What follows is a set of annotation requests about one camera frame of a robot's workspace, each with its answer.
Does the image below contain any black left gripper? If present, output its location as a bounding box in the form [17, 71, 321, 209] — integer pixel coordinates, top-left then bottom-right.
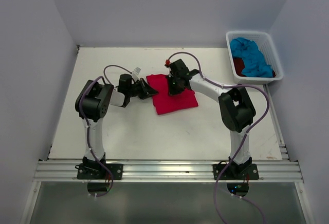
[127, 78, 158, 100]

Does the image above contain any pink red t shirt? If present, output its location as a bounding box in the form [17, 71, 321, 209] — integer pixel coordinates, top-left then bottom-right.
[146, 74, 198, 115]

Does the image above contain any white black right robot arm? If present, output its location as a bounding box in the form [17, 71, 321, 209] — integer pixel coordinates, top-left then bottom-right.
[165, 59, 255, 179]

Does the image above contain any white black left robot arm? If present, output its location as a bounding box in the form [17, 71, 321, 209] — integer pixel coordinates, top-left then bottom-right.
[75, 73, 159, 180]

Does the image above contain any dark red t shirt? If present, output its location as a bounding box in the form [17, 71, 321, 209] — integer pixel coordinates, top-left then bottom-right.
[232, 57, 276, 78]

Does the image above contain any blue t shirt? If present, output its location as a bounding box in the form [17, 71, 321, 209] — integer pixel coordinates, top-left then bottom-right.
[230, 38, 276, 78]

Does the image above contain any white plastic laundry basket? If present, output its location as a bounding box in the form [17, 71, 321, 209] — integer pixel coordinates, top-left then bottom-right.
[226, 30, 283, 85]

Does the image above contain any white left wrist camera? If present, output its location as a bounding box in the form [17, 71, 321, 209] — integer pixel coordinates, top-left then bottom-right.
[131, 67, 141, 81]

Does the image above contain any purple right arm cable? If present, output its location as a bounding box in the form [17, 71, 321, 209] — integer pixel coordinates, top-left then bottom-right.
[168, 51, 270, 224]

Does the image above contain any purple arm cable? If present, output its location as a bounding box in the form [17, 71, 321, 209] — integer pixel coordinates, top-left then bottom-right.
[168, 51, 270, 224]
[78, 65, 134, 198]

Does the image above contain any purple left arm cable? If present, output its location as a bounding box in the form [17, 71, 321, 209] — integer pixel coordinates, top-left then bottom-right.
[78, 65, 134, 198]

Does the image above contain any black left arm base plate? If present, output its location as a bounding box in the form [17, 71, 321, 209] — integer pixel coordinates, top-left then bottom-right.
[75, 163, 123, 180]

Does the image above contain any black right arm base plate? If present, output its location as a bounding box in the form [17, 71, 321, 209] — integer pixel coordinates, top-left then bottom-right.
[212, 161, 260, 180]

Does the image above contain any aluminium mounting rail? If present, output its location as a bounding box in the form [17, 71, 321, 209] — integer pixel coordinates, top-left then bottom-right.
[33, 159, 303, 183]

